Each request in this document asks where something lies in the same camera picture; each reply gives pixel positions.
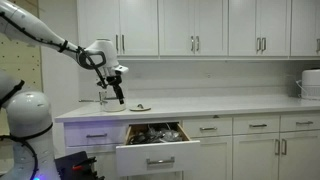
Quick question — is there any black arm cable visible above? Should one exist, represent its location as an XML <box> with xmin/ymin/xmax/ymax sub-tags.
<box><xmin>0</xmin><ymin>11</ymin><xmax>109</xmax><ymax>180</ymax></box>

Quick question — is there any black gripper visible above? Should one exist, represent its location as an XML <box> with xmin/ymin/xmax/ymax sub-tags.
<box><xmin>106</xmin><ymin>74</ymin><xmax>126</xmax><ymax>105</ymax></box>

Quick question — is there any cream pot with handle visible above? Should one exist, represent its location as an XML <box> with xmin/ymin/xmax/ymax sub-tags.
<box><xmin>78</xmin><ymin>95</ymin><xmax>127</xmax><ymax>113</ymax></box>

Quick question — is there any red black hand tool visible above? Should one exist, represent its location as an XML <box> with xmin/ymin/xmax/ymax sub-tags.
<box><xmin>71</xmin><ymin>156</ymin><xmax>98</xmax><ymax>172</ymax></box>

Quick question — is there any dark utensils pile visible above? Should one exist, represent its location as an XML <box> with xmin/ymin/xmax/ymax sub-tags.
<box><xmin>128</xmin><ymin>123</ymin><xmax>184</xmax><ymax>145</ymax></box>

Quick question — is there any white drawer front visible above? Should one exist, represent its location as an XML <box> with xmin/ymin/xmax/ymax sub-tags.
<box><xmin>232</xmin><ymin>115</ymin><xmax>280</xmax><ymax>136</ymax></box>
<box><xmin>280</xmin><ymin>114</ymin><xmax>320</xmax><ymax>133</ymax></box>
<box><xmin>182</xmin><ymin>117</ymin><xmax>233</xmax><ymax>138</ymax></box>
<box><xmin>64</xmin><ymin>121</ymin><xmax>128</xmax><ymax>148</ymax></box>

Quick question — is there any flat pot lid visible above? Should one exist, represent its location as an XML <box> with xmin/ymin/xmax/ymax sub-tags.
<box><xmin>129</xmin><ymin>103</ymin><xmax>152</xmax><ymax>112</ymax></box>

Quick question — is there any white upper cabinet frame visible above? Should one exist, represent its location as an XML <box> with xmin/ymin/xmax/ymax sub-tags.
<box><xmin>76</xmin><ymin>0</ymin><xmax>320</xmax><ymax>62</ymax></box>

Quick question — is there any open white wooden drawer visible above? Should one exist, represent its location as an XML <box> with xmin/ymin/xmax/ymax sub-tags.
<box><xmin>115</xmin><ymin>122</ymin><xmax>201</xmax><ymax>178</ymax></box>

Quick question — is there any white cylindrical appliance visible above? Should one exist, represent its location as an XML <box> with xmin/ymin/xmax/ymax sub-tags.
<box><xmin>300</xmin><ymin>68</ymin><xmax>320</xmax><ymax>101</ymax></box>

